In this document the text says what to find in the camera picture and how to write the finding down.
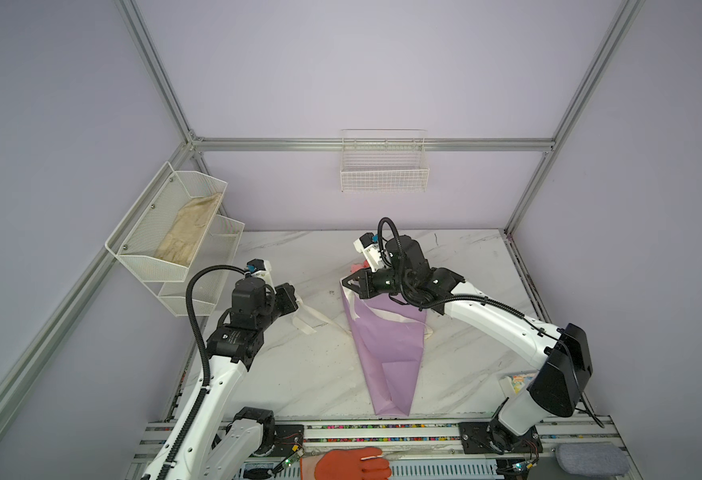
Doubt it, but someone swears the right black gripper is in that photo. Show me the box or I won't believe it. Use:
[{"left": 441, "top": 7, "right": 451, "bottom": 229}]
[{"left": 339, "top": 265, "right": 410, "bottom": 299}]

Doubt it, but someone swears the cream ribbon roll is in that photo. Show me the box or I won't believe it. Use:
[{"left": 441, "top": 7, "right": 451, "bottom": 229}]
[{"left": 290, "top": 296, "right": 436, "bottom": 343}]

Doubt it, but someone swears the pink purple wrapping paper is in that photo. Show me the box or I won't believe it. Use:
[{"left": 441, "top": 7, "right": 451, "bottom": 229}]
[{"left": 343, "top": 288, "right": 429, "bottom": 418}]

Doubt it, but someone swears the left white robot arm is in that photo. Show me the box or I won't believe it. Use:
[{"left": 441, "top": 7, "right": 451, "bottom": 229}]
[{"left": 141, "top": 259, "right": 298, "bottom": 479}]

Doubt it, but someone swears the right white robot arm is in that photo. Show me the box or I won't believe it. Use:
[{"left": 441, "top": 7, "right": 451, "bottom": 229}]
[{"left": 341, "top": 232, "right": 593, "bottom": 453}]

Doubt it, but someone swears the lower white mesh shelf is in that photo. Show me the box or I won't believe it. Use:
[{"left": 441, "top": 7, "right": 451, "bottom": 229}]
[{"left": 157, "top": 214, "right": 245, "bottom": 318}]

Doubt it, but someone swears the white mesh shelf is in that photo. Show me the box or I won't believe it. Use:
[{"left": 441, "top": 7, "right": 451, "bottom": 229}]
[
  {"left": 105, "top": 163, "right": 227, "bottom": 283},
  {"left": 157, "top": 214, "right": 245, "bottom": 318}
]

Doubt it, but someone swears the beige cloth in shelf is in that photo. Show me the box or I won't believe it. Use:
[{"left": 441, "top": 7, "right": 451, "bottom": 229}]
[{"left": 154, "top": 193, "right": 223, "bottom": 267}]

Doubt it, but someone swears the upper white mesh shelf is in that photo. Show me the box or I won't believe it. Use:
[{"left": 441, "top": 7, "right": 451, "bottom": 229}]
[{"left": 105, "top": 163, "right": 227, "bottom": 283}]

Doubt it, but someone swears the colourful tissue pack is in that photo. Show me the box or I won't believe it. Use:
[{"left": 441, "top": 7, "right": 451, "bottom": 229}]
[{"left": 498, "top": 371, "right": 537, "bottom": 397}]

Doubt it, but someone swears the orange rubber glove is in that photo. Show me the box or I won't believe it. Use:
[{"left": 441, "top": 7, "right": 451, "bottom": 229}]
[{"left": 300, "top": 447, "right": 392, "bottom": 480}]

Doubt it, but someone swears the grey cloth pad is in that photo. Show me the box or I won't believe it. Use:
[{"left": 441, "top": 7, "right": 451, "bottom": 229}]
[{"left": 555, "top": 443, "right": 631, "bottom": 478}]

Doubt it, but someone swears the white wire wall basket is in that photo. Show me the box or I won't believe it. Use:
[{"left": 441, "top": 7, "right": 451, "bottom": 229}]
[{"left": 340, "top": 129, "right": 430, "bottom": 193}]

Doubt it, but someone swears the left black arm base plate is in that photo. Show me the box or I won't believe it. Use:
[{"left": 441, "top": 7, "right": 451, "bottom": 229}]
[{"left": 251, "top": 424, "right": 305, "bottom": 458}]

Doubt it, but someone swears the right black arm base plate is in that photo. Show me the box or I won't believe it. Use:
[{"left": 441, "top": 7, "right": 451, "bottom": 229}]
[{"left": 458, "top": 418, "right": 542, "bottom": 456}]

